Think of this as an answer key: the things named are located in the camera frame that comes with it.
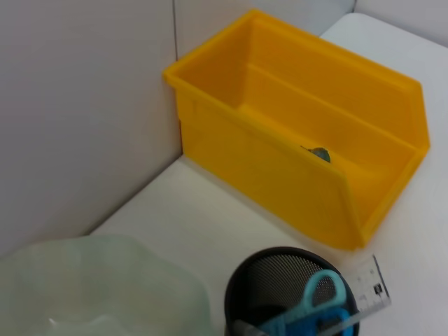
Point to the black mesh pen holder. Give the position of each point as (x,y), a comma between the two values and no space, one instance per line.
(259,280)

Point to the translucent green fruit bowl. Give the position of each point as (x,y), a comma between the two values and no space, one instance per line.
(87,287)

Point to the clear plastic ruler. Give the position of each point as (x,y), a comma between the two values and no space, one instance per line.
(371,290)

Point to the yellow plastic bin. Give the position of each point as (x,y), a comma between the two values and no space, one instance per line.
(297,140)

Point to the blue safety scissors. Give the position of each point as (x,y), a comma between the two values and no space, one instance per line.
(315,308)

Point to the green plastic wrapper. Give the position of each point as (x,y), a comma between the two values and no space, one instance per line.
(320,153)

